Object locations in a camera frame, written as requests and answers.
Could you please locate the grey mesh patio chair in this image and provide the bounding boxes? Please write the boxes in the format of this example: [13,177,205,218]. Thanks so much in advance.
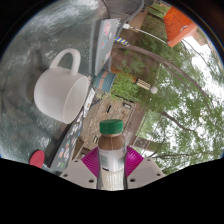
[100,0,148,25]

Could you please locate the flat round red coaster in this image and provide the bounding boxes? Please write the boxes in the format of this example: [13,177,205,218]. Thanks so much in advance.
[28,149,46,169]

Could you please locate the globe-topped lamp post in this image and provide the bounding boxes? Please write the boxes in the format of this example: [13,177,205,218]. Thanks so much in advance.
[134,78,159,95]

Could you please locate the orange canopy umbrella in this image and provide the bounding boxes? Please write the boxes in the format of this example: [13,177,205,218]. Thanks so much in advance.
[163,5,198,48]

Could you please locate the black laptop with stickers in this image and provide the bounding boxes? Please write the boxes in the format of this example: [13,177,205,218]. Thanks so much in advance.
[49,109,86,173]

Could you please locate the blue yellow striped post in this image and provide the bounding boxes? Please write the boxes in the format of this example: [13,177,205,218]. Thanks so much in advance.
[114,36,130,47]

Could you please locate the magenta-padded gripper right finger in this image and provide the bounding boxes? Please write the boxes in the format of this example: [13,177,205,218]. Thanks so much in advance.
[125,145,166,188]

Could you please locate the green-capped brown drink bottle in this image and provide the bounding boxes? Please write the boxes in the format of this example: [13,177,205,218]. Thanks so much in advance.
[97,119,128,191]

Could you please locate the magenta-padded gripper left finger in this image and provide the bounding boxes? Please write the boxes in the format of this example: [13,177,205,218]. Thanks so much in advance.
[59,147,100,190]

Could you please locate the white printed booklet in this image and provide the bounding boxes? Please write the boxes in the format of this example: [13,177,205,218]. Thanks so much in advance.
[83,88,97,118]

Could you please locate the grey laptop with stickers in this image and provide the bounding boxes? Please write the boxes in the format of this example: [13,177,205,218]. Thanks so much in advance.
[94,18,121,77]

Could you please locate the white ceramic mug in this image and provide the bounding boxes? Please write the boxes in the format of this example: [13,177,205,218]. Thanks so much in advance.
[33,48,91,125]

